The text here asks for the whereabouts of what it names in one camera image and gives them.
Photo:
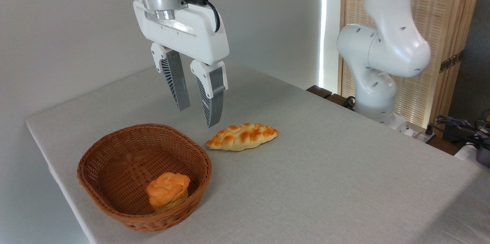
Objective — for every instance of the brown wicker basket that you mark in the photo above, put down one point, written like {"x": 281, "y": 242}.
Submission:
{"x": 111, "y": 167}

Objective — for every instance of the round bread bun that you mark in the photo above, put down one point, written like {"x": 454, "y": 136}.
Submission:
{"x": 167, "y": 190}

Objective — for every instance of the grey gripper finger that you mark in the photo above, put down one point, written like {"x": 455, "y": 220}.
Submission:
{"x": 214, "y": 83}
{"x": 176, "y": 79}

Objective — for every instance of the long braided bread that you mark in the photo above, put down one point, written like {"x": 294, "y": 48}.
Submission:
{"x": 241, "y": 137}

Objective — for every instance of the metal screen hinge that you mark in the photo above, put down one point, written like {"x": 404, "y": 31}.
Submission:
{"x": 451, "y": 61}

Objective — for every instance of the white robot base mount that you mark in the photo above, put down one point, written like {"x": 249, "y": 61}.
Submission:
{"x": 398, "y": 124}

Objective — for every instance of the dark wooden block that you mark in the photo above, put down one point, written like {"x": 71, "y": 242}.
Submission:
{"x": 337, "y": 100}
{"x": 319, "y": 91}

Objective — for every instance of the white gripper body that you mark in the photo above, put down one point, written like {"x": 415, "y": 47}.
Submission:
{"x": 191, "y": 33}

